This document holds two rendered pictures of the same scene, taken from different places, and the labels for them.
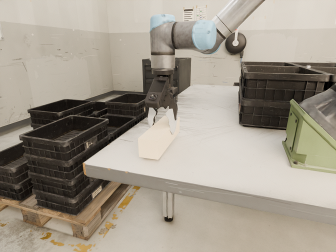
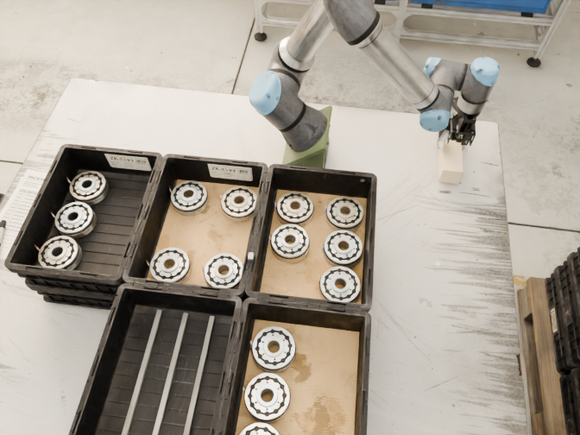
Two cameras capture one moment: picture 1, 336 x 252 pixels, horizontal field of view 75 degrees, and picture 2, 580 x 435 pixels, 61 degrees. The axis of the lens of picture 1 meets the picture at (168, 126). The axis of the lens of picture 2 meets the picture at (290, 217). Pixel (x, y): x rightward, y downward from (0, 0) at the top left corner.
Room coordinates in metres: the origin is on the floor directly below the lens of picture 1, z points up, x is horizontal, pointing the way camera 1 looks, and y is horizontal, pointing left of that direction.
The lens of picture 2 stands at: (1.66, -0.66, 2.00)
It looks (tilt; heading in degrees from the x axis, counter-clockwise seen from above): 58 degrees down; 172
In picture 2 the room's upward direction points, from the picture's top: 1 degrees counter-clockwise
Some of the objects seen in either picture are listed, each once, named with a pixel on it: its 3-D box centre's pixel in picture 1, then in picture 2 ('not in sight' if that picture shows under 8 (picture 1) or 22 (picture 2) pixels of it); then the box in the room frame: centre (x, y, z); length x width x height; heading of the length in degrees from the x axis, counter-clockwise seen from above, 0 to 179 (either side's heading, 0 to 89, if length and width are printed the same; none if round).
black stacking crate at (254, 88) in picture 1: (275, 83); (314, 242); (1.04, -0.50, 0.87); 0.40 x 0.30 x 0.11; 164
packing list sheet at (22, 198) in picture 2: not in sight; (33, 213); (0.71, -1.34, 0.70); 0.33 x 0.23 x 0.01; 162
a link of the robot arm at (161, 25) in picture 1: (163, 35); (479, 79); (0.72, 0.01, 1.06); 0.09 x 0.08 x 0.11; 64
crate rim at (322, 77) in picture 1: (277, 71); (315, 232); (1.04, -0.50, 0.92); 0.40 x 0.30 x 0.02; 164
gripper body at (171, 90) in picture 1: (163, 88); (463, 122); (0.72, 0.01, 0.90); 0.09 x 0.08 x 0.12; 162
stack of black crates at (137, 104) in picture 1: (132, 121); not in sight; (1.97, 0.33, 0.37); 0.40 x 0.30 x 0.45; 162
